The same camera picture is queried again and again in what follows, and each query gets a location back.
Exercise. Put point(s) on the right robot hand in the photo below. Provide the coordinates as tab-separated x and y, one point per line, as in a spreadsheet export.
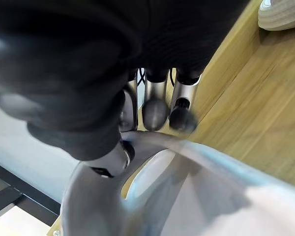
71	61

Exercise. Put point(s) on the wooden shoe rack shelf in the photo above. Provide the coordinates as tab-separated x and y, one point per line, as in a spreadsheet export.
255	98

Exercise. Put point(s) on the black metal rack frame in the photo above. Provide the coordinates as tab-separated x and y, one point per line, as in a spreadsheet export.
17	194

